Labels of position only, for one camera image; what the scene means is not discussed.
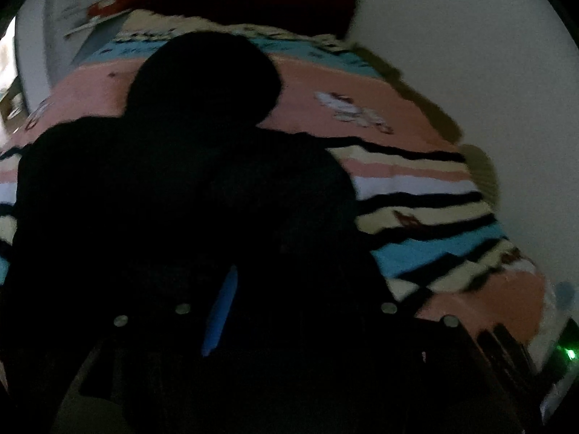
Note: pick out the black hooded garment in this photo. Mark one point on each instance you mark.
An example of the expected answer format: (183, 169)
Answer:
(190, 181)

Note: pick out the red white box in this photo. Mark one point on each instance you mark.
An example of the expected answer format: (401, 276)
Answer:
(111, 4)

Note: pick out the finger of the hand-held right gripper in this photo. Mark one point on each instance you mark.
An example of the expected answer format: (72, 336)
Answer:
(506, 348)

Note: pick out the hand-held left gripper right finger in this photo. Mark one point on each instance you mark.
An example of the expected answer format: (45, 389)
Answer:
(407, 330)

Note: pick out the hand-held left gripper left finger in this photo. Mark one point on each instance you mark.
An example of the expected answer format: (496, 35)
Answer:
(218, 314)

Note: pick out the striped printed blanket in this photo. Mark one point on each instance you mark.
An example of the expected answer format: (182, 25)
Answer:
(407, 181)

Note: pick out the grey flat board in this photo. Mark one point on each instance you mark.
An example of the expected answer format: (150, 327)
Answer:
(97, 38)

